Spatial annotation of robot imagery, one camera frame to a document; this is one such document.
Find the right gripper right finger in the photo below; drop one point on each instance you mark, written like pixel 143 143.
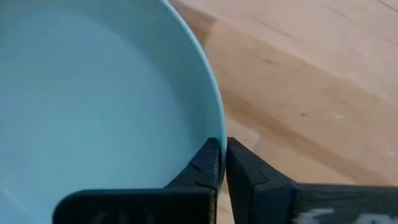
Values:
pixel 264 199

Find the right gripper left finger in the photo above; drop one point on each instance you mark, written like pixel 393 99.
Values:
pixel 140 208

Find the light blue plate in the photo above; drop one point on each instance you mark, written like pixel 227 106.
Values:
pixel 93 93

